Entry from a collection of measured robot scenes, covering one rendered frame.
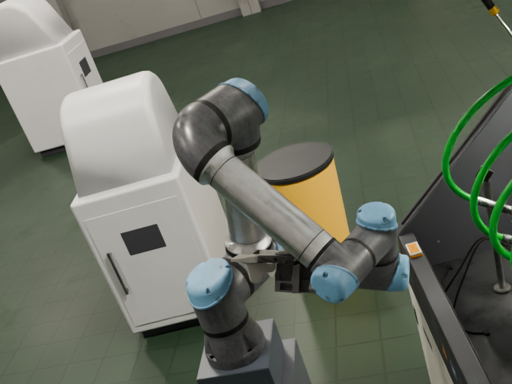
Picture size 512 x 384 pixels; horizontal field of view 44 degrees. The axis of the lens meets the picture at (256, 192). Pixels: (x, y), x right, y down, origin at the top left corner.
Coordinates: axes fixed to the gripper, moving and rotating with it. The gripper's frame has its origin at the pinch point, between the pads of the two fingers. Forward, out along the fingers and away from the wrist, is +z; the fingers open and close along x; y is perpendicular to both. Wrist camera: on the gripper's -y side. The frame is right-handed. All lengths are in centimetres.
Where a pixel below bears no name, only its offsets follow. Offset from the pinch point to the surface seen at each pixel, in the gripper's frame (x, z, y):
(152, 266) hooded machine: 141, 93, 22
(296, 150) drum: 178, 33, -36
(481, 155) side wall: 38, -50, -24
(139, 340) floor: 161, 110, 64
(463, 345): 4.6, -46.2, 16.4
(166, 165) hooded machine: 128, 81, -25
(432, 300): 17.5, -39.5, 9.8
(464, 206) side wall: 43, -46, -11
